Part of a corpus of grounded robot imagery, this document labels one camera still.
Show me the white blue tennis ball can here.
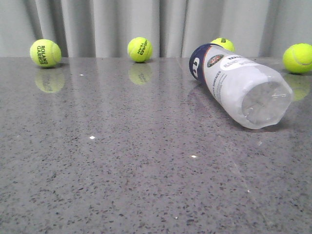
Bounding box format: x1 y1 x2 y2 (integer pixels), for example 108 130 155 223
189 43 293 129

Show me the grey pleated curtain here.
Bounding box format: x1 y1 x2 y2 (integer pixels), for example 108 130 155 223
0 0 312 58

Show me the Wilson tennis ball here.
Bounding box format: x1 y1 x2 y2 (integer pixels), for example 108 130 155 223
211 38 235 52

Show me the Head Team tennis ball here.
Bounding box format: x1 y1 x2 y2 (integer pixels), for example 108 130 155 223
127 37 153 63

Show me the Roland Garros tennis ball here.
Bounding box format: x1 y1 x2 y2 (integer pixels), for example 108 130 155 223
30 39 62 68

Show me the plain yellow tennis ball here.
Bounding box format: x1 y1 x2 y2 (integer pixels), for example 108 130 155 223
282 43 312 74

